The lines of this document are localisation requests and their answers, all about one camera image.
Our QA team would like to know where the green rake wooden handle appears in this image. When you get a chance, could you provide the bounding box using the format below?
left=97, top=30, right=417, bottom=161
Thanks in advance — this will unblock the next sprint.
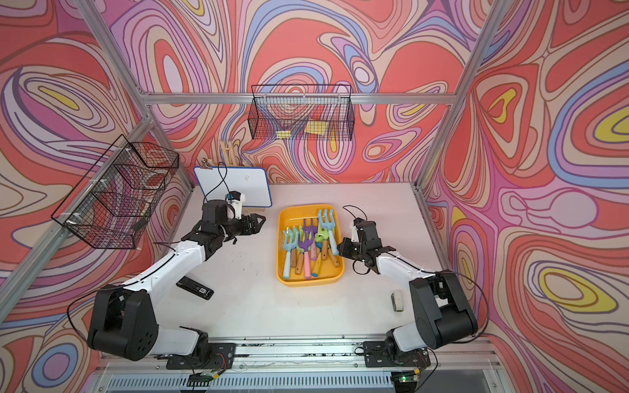
left=314, top=229, right=341, bottom=268

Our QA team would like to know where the black wire basket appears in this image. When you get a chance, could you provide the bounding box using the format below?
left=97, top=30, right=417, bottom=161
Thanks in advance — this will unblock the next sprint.
left=247, top=83, right=355, bottom=141
left=51, top=136, right=180, bottom=250

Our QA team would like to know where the green circuit board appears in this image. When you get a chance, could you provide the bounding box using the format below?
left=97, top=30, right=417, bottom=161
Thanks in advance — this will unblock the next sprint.
left=186, top=373, right=220, bottom=388

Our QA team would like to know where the yellow plastic storage tray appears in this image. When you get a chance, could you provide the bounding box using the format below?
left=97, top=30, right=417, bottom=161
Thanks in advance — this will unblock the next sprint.
left=275, top=204, right=345, bottom=288

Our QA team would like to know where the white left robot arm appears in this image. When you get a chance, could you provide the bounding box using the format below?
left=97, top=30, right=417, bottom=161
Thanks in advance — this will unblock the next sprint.
left=87, top=200, right=266, bottom=365

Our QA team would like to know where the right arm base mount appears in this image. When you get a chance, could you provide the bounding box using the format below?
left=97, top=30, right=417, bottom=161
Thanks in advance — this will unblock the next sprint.
left=355, top=342, right=432, bottom=370

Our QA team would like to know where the purple rake pink handle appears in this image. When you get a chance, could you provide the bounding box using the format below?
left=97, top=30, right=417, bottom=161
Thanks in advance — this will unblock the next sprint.
left=298, top=219, right=315, bottom=280

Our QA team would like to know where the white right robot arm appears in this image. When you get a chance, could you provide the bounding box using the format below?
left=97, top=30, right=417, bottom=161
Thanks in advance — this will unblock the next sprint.
left=338, top=219, right=478, bottom=367

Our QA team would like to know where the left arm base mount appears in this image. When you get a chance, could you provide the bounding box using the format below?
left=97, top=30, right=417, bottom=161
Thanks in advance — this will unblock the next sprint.
left=166, top=342, right=236, bottom=371

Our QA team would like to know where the small white eraser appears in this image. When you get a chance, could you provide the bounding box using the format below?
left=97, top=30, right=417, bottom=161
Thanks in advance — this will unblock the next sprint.
left=391, top=290, right=404, bottom=312

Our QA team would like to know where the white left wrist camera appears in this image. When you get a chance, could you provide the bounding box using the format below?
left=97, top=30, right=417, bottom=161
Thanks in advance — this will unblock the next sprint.
left=225, top=191, right=245, bottom=219

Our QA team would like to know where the black wire basket left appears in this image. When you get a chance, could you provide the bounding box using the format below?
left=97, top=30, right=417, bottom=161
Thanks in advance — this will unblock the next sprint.
left=51, top=136, right=180, bottom=250

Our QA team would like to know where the light blue hand rake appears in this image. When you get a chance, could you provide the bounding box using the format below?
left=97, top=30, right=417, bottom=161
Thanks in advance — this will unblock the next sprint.
left=318, top=209, right=339, bottom=256

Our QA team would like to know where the blue framed whiteboard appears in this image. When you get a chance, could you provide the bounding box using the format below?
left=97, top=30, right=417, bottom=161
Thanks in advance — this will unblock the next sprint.
left=193, top=166, right=273, bottom=208

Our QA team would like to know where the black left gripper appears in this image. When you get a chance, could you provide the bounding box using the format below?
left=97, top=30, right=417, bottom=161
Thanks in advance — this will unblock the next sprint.
left=215, top=213, right=265, bottom=243

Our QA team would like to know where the black wire basket back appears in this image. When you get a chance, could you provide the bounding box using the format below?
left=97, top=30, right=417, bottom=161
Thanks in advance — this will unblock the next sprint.
left=247, top=83, right=355, bottom=141

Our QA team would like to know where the light blue fork rake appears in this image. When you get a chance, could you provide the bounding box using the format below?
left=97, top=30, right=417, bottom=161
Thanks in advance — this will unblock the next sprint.
left=283, top=227, right=298, bottom=280

